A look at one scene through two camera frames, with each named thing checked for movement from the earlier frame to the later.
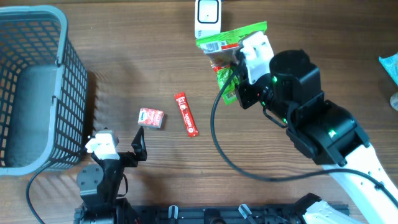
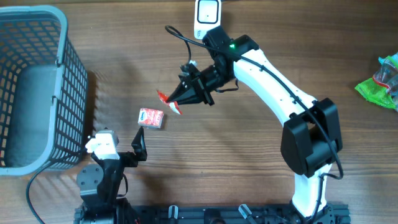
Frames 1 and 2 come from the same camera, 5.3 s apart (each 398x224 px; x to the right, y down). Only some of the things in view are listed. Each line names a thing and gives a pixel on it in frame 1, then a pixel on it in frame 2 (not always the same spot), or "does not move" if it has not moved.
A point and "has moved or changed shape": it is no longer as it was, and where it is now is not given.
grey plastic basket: x=44 y=98 does not move
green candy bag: x=221 y=49 has moved or changed shape
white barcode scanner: x=208 y=18 does not move
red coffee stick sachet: x=190 y=124 -> x=173 y=104
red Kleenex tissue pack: x=150 y=117 does not move
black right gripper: x=246 y=98 -> x=195 y=77
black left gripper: x=132 y=161 does not move
